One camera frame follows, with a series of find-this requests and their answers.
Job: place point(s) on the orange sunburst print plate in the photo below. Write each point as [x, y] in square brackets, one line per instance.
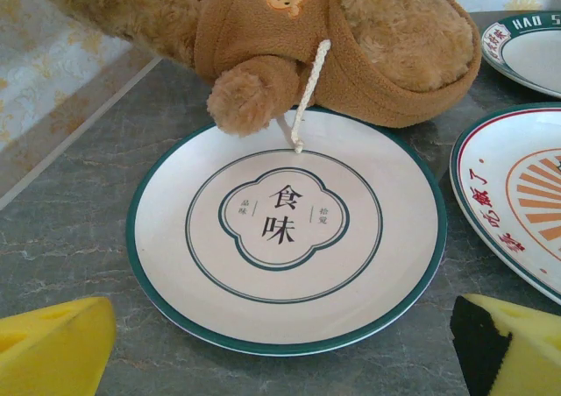
[491, 203]

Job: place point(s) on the green quatrefoil print plate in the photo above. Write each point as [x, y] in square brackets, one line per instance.
[307, 282]

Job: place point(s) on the brown teddy bear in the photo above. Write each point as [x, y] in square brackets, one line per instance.
[263, 41]

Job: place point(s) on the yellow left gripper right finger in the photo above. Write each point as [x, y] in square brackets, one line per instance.
[526, 352]

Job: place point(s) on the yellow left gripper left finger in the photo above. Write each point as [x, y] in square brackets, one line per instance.
[52, 348]

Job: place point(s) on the dark green lettered rim plate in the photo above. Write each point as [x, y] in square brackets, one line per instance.
[534, 58]

